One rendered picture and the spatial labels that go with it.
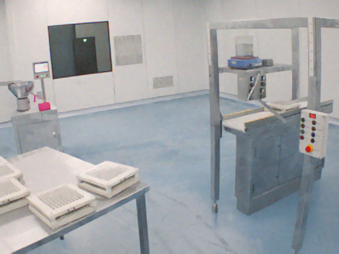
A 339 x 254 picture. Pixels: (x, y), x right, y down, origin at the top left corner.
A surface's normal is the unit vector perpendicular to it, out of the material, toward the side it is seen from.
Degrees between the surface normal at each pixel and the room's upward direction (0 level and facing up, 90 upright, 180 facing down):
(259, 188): 90
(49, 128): 89
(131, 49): 90
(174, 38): 90
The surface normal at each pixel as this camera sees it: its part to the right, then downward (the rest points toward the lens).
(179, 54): 0.43, 0.18
